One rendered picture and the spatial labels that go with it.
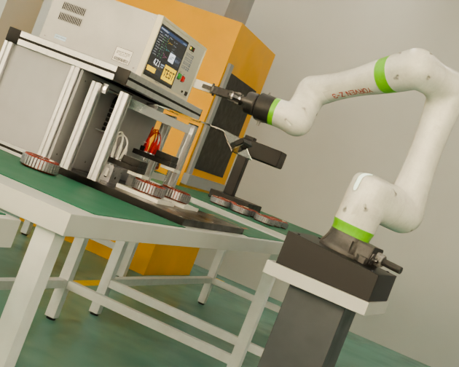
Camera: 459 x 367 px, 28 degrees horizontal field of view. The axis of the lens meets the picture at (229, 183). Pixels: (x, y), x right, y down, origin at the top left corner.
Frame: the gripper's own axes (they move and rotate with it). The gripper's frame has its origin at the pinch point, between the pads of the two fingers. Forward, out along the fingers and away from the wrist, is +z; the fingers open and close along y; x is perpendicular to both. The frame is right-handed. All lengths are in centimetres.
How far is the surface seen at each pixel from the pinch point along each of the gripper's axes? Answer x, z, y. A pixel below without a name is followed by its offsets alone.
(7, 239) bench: -46, -38, -156
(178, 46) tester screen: 9.0, 9.7, -9.3
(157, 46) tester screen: 4.9, 9.7, -24.6
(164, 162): -29.0, 3.4, 0.2
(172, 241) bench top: -47, -29, -54
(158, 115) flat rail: -14.9, 6.3, -12.3
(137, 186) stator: -38.2, -1.4, -25.9
